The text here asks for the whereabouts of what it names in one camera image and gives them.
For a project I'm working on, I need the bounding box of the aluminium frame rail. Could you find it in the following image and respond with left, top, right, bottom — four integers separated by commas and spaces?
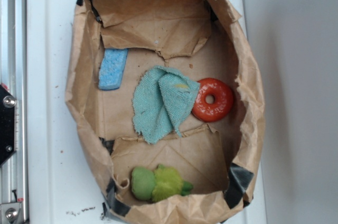
1, 0, 29, 223

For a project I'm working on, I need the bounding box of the silver corner bracket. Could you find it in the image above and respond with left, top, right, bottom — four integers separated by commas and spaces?
1, 202, 23, 224

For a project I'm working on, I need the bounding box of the black mounting plate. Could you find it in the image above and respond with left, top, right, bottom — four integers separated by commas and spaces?
0, 84, 17, 167

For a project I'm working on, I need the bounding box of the blue sponge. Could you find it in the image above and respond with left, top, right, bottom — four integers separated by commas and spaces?
98, 49, 128, 90

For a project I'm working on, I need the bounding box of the red ring donut toy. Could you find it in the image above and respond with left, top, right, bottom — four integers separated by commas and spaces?
192, 78, 234, 122

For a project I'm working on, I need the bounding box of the brown paper bag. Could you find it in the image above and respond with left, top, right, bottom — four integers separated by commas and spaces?
65, 0, 265, 223

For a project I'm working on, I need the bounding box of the teal terry cloth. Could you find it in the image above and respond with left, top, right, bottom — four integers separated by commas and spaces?
132, 66, 200, 144

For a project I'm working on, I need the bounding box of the green plush toy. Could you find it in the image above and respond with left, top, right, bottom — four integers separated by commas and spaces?
131, 164, 193, 202

